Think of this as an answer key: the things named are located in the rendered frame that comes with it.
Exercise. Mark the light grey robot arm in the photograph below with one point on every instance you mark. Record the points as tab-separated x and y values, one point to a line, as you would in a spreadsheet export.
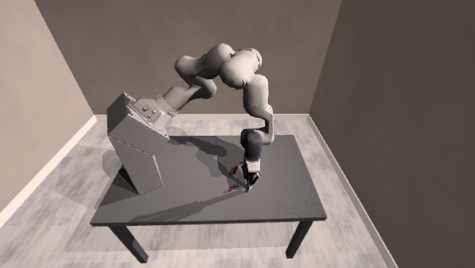
236	72

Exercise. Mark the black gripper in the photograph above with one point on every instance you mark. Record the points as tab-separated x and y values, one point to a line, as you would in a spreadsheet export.
249	176

